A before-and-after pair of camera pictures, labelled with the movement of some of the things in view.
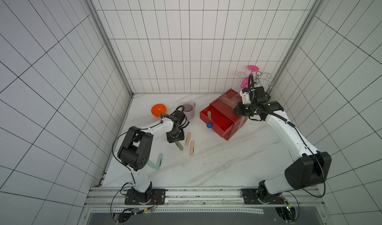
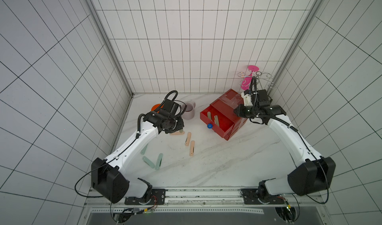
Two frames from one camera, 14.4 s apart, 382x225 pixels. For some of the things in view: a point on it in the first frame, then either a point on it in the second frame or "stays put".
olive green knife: [179, 145] → [216, 118]
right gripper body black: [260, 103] stays put
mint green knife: [158, 162] stays put
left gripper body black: [175, 135] → [175, 125]
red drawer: [212, 116] stays put
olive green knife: [209, 115] stays put
